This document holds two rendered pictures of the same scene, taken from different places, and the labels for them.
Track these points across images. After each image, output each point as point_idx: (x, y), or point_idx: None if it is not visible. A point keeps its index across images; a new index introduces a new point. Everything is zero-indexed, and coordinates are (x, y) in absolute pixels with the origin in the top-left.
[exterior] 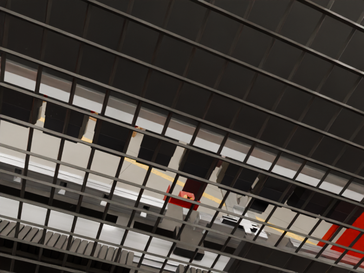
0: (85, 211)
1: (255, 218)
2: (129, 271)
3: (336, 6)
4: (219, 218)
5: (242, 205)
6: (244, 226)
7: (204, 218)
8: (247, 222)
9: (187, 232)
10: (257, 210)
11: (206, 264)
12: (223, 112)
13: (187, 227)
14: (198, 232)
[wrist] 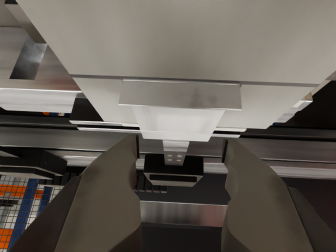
0: None
1: (290, 105)
2: (0, 178)
3: None
4: (72, 97)
5: (255, 22)
6: (167, 142)
7: (15, 106)
8: (195, 131)
9: (12, 174)
10: (202, 218)
11: (77, 162)
12: None
13: (3, 154)
14: (29, 174)
